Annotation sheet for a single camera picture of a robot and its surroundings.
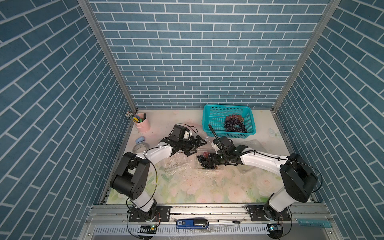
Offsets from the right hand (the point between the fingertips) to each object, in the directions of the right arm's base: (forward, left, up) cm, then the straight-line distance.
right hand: (210, 162), depth 87 cm
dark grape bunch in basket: (+33, -17, -1) cm, 37 cm away
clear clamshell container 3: (+17, -30, -5) cm, 35 cm away
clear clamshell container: (0, +8, -5) cm, 10 cm away
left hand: (+6, +3, +7) cm, 9 cm away
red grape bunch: (+4, +3, +1) cm, 6 cm away
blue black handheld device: (-31, +7, 0) cm, 32 cm away
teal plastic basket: (+41, -2, -3) cm, 41 cm away
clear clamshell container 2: (-3, +20, -4) cm, 21 cm away
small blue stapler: (+14, +48, -2) cm, 50 cm away
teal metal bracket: (-24, -55, -6) cm, 61 cm away
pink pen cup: (+21, +47, +4) cm, 51 cm away
